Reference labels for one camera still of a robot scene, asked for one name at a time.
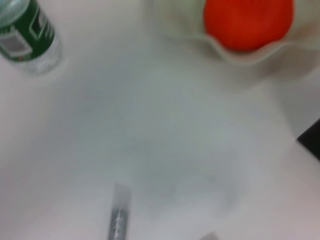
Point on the orange fruit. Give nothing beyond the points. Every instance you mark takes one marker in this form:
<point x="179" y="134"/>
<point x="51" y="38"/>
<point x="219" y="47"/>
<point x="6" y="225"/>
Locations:
<point x="247" y="22"/>

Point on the clear water bottle green label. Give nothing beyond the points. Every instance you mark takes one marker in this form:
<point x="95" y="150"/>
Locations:
<point x="30" y="32"/>

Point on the pale green glass fruit plate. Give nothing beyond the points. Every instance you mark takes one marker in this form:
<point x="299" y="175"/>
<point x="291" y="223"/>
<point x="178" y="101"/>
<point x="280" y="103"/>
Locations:
<point x="237" y="58"/>

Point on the grey marker pen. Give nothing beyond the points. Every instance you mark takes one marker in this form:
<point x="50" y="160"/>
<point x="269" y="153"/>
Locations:
<point x="120" y="215"/>

